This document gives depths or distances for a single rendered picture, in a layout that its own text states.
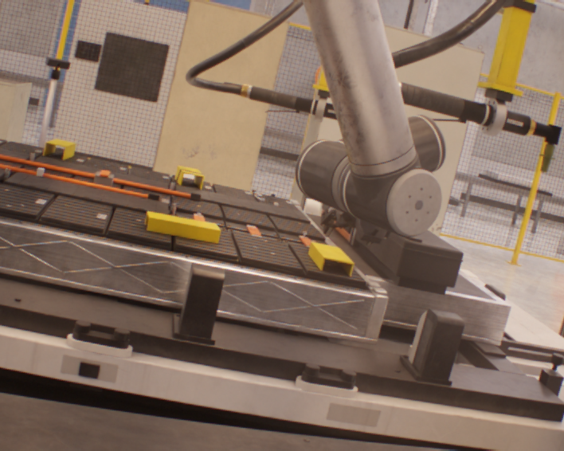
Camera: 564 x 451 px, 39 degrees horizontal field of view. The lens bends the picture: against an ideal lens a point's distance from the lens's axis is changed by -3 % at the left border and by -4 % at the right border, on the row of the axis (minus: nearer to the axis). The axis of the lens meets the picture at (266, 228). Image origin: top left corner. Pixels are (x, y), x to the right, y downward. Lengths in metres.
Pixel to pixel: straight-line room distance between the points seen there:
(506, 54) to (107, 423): 1.23
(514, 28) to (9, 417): 1.35
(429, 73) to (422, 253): 4.83
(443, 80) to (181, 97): 2.10
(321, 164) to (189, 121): 5.09
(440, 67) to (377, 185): 5.49
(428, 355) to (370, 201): 0.48
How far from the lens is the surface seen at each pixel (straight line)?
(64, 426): 1.03
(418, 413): 1.60
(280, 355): 1.56
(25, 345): 1.49
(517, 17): 1.89
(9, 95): 6.28
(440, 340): 1.61
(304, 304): 1.70
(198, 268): 1.50
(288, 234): 2.20
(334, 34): 1.13
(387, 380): 1.60
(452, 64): 6.71
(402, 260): 1.87
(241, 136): 6.44
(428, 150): 1.44
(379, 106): 1.16
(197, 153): 6.43
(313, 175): 1.35
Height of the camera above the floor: 1.35
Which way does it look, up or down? 9 degrees down
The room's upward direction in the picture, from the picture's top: 13 degrees clockwise
